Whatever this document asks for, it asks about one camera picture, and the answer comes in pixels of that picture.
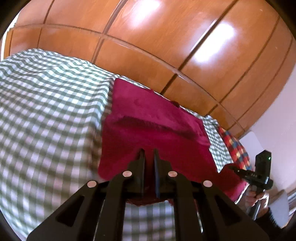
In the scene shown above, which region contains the person's right hand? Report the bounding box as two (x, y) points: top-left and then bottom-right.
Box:
(245, 188), (270, 212)

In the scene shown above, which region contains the person's right forearm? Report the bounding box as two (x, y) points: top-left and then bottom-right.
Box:
(254, 207), (285, 232)

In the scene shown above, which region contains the colourful plaid pillow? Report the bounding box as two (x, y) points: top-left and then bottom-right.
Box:
(217, 126), (253, 173)

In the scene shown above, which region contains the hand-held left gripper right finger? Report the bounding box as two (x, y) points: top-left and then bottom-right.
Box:
(154, 148), (270, 241)

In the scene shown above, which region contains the white headboard panel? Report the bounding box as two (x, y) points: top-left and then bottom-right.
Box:
(238, 131), (264, 160)

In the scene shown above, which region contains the dark red fleece garment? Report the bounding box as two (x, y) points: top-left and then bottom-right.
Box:
(97, 78), (249, 207)

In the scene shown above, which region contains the green checkered bed sheet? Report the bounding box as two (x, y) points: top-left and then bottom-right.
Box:
(0, 48), (234, 241)

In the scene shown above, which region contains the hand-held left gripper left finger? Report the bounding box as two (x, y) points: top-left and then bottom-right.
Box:
(26, 148), (146, 241)

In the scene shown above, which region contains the wooden panel wardrobe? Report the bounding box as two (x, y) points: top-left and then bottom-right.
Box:
(0, 0), (294, 139)

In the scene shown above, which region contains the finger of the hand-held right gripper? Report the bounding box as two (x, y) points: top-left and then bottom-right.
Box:
(229, 165), (243, 180)

